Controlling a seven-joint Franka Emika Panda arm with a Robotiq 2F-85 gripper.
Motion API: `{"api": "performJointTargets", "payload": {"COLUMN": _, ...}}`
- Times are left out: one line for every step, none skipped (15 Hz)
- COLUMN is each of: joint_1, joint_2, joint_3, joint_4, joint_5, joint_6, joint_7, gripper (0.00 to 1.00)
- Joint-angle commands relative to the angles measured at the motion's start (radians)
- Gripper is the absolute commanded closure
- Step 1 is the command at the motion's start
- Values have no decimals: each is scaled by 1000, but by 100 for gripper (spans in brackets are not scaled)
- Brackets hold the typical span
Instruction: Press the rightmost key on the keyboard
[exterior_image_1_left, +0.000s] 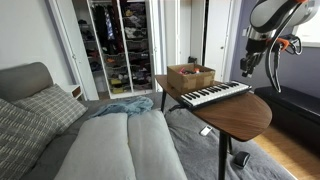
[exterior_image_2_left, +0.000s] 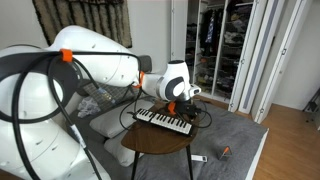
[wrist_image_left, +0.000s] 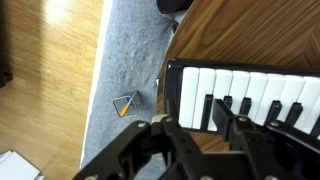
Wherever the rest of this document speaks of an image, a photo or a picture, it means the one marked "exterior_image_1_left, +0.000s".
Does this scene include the orange cable clip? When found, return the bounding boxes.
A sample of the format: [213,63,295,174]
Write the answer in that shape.
[275,37,290,52]

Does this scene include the bright window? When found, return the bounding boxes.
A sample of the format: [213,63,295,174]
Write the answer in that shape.
[293,18,320,48]

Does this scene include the brown cardboard box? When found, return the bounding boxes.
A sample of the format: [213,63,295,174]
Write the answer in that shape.
[166,63,217,95]

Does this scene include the grey dashed pattern pillow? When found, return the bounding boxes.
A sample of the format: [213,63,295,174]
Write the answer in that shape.
[0,97,60,180]

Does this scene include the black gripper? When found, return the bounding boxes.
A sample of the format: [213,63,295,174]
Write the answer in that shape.
[240,50,266,79]

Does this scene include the grey sofa cushion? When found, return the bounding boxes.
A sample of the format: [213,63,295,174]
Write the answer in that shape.
[54,109,188,180]

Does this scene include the white room door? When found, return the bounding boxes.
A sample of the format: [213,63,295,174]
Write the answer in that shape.
[203,0,235,82]

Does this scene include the grey plaid pillow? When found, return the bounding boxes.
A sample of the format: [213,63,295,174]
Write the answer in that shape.
[11,83,89,135]

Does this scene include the dark hanging clothes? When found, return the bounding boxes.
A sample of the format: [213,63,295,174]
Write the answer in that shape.
[91,3,124,56]

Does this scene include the small black pedal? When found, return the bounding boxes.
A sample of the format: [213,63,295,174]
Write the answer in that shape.
[232,150,252,169]

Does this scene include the black low bench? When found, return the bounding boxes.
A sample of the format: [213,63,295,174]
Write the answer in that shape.
[254,85,320,152]

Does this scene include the white closet shelf unit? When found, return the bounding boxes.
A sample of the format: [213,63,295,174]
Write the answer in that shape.
[87,0,155,97]

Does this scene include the black piano keyboard white keys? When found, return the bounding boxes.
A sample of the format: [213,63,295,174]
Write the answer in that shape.
[179,79,253,111]

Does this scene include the short looped black cable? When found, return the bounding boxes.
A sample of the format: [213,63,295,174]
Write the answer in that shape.
[287,34,304,56]

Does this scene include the wooden side table black legs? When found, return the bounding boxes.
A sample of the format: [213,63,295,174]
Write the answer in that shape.
[154,73,273,180]

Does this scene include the crumpled blue cloth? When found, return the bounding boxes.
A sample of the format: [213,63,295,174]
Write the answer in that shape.
[89,95,155,118]

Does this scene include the small white remote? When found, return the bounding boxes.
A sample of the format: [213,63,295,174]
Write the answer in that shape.
[199,125,214,137]

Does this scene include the white nightstand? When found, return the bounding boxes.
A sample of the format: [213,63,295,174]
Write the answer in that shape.
[63,84,84,101]

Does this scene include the grey upholstered headboard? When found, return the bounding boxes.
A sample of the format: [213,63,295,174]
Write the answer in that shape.
[0,61,55,103]

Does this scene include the long black robot cable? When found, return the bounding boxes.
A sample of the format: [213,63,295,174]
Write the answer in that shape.
[265,2,305,94]

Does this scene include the white closet door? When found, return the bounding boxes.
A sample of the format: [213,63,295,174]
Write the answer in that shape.
[53,0,100,101]

